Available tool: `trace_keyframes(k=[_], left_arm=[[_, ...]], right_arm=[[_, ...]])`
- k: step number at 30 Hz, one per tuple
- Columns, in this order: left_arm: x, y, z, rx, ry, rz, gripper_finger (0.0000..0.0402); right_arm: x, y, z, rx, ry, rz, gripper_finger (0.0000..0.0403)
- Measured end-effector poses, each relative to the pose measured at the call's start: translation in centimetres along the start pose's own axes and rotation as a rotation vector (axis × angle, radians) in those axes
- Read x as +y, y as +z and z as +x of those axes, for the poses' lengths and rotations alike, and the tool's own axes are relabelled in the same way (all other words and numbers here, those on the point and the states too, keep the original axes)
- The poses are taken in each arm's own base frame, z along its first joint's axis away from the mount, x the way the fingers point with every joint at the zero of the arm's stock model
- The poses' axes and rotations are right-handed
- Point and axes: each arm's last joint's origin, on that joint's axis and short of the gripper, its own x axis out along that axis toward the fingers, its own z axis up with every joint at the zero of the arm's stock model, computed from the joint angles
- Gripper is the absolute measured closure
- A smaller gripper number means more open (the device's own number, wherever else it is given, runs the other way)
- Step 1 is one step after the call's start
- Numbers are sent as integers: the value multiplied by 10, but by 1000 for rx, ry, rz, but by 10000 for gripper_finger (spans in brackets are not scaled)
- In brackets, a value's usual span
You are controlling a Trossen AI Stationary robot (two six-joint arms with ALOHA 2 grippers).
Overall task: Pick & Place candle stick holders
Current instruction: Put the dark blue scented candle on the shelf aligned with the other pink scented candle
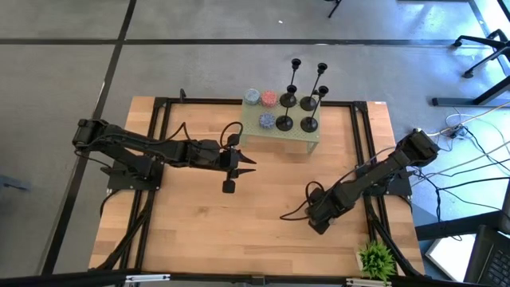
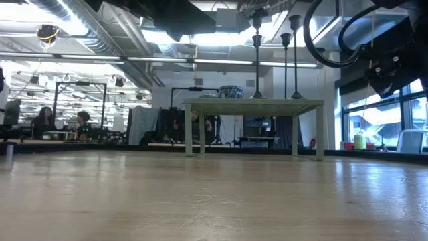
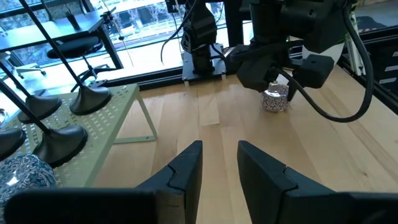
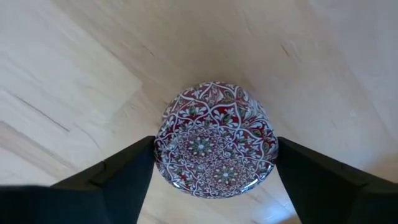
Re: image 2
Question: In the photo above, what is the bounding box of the black aluminium table frame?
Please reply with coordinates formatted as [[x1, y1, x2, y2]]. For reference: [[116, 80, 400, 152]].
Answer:
[[0, 142, 428, 165]]

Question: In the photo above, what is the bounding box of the black ceiling-hung device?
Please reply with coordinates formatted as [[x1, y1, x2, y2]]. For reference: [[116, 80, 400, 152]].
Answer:
[[35, 23, 60, 44]]

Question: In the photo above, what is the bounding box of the green perforated metal shelf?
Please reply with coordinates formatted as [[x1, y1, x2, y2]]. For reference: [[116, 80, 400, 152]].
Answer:
[[182, 98, 325, 162]]

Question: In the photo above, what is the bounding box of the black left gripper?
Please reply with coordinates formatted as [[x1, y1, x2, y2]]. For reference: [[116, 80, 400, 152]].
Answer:
[[146, 0, 217, 43]]

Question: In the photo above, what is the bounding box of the person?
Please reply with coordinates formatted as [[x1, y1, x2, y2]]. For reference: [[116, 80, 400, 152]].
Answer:
[[74, 110, 96, 141], [30, 106, 58, 140], [173, 112, 217, 145]]

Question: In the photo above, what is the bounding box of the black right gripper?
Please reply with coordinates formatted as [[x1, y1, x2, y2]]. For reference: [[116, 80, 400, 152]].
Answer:
[[359, 13, 428, 100]]

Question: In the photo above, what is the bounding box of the white chair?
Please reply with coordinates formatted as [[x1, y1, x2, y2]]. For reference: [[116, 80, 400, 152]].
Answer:
[[396, 129, 426, 154]]

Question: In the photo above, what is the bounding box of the silver spiral air duct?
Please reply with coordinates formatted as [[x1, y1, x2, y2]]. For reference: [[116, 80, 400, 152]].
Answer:
[[29, 0, 156, 92]]

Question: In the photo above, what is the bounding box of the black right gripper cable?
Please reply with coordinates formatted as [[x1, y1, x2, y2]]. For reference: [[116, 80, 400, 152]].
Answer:
[[338, 3, 384, 56], [302, 0, 367, 69]]

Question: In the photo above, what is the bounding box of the dark blue floral candle tin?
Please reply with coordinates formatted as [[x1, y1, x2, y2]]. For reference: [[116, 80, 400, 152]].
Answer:
[[217, 85, 244, 100]]

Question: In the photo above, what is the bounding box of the grey ceiling box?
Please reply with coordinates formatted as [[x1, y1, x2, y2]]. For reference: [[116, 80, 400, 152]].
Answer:
[[215, 8, 242, 29]]

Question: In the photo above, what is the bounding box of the grey draped cloth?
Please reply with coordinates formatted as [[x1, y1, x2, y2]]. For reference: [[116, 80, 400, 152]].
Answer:
[[128, 105, 161, 145]]

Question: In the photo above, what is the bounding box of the black gantry frame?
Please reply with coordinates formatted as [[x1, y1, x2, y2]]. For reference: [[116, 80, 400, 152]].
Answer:
[[170, 86, 221, 111], [52, 80, 108, 135]]

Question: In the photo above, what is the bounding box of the linear ceiling light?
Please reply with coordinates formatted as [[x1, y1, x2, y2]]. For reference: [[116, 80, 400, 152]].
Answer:
[[0, 52, 324, 70]]

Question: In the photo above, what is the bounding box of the yellow-green cylinder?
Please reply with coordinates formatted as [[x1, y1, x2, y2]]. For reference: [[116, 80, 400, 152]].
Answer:
[[354, 133, 367, 151]]

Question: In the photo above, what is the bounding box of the black candle stick holder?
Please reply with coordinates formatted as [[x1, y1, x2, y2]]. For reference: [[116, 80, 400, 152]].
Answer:
[[248, 7, 268, 100], [288, 14, 305, 100], [280, 32, 292, 100], [251, 32, 263, 51]]

